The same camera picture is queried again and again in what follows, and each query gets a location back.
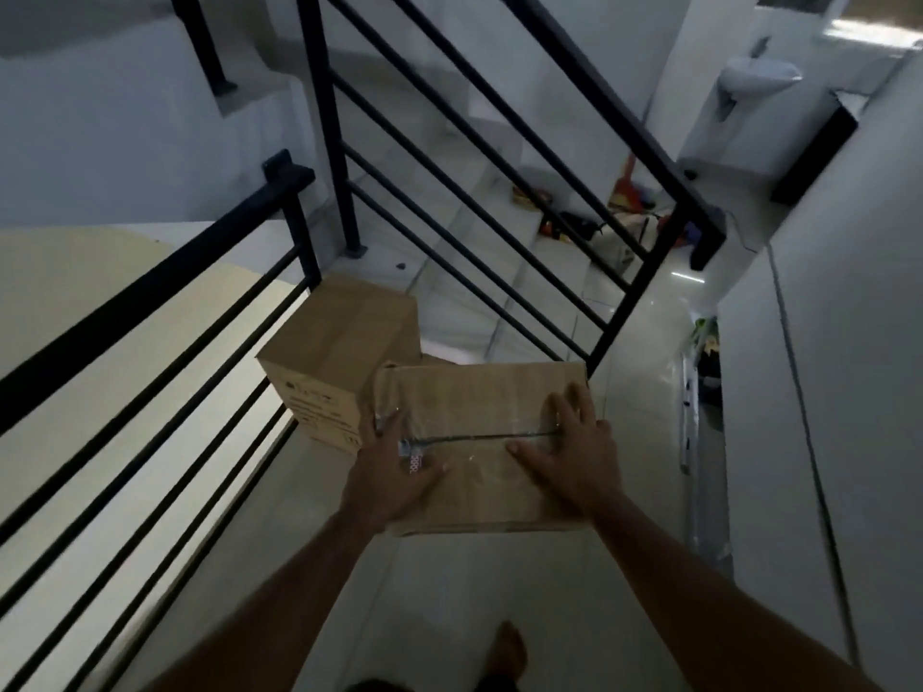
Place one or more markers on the green plastic item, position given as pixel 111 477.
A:
pixel 703 338

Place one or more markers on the black vertical-bar stair railing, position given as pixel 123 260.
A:
pixel 613 111

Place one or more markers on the person's left hand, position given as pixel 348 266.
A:
pixel 382 482

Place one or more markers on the small taped cardboard parcel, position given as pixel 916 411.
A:
pixel 476 403

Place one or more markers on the white wall sink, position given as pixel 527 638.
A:
pixel 757 75

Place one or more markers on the cardboard box with black print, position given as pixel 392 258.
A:
pixel 339 331

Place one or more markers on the person's right forearm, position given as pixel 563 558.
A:
pixel 721 612

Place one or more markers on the black low cabinet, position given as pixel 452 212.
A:
pixel 815 147

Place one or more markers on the person's right hand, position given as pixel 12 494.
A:
pixel 584 468

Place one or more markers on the brown and black bundle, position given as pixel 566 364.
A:
pixel 627 230

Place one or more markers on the person's right foot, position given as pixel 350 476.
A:
pixel 510 652

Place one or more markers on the black trousers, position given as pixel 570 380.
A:
pixel 433 686

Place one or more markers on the person's left forearm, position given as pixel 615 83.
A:
pixel 274 612

